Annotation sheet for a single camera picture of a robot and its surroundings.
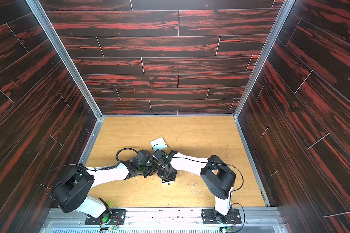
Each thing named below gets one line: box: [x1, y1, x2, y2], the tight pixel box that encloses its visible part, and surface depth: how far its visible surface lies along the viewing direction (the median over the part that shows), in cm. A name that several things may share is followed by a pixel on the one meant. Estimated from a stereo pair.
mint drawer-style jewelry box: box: [149, 136, 168, 153], surface depth 103 cm
